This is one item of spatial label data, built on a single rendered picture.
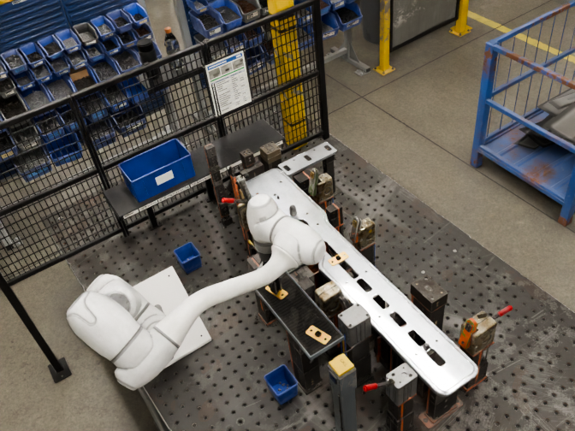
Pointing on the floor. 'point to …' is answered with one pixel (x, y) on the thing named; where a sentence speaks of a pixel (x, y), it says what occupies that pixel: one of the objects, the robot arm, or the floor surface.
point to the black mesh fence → (58, 369)
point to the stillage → (530, 126)
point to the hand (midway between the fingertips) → (275, 284)
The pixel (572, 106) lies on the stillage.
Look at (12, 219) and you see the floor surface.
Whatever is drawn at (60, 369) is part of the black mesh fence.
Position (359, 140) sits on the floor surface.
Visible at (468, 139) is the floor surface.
